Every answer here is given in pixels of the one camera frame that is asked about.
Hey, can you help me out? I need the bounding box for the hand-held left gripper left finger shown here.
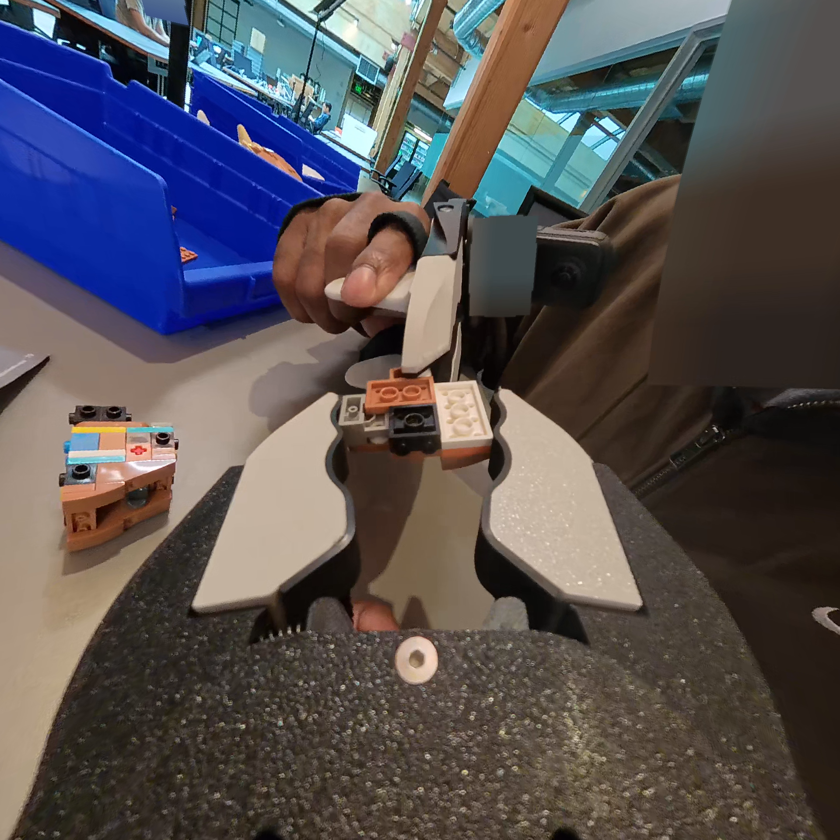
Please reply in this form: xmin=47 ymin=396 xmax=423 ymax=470
xmin=190 ymin=392 xmax=360 ymax=616

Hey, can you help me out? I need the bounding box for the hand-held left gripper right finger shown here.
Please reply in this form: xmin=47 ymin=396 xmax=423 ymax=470
xmin=481 ymin=387 xmax=644 ymax=614

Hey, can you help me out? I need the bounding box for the small brown brick assembly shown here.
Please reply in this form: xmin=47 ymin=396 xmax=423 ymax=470
xmin=338 ymin=367 xmax=494 ymax=471

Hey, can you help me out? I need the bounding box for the grey desk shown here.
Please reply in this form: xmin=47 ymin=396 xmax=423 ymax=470
xmin=0 ymin=241 xmax=500 ymax=821

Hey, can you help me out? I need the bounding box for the person's right hand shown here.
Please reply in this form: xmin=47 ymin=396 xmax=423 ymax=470
xmin=271 ymin=192 xmax=427 ymax=337

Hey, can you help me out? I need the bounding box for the person's left hand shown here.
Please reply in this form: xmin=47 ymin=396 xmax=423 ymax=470
xmin=353 ymin=600 xmax=399 ymax=632

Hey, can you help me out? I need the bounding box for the multicoloured brick model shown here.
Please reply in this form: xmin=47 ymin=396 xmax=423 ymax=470
xmin=59 ymin=405 xmax=179 ymax=552

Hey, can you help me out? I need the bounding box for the blue plastic bin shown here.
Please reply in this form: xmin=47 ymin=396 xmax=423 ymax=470
xmin=0 ymin=20 xmax=299 ymax=336
xmin=189 ymin=69 xmax=362 ymax=198

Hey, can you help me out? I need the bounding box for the tan brick pile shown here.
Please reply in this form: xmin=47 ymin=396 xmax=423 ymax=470
xmin=197 ymin=108 xmax=326 ymax=183

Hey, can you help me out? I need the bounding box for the instruction booklet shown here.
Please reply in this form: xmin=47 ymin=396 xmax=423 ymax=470
xmin=0 ymin=348 xmax=51 ymax=414

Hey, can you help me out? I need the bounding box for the black floor lamp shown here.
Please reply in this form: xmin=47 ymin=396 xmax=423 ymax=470
xmin=167 ymin=0 xmax=193 ymax=109

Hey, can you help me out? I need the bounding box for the silver spiral air duct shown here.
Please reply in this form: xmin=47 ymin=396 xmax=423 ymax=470
xmin=528 ymin=66 xmax=713 ymax=118

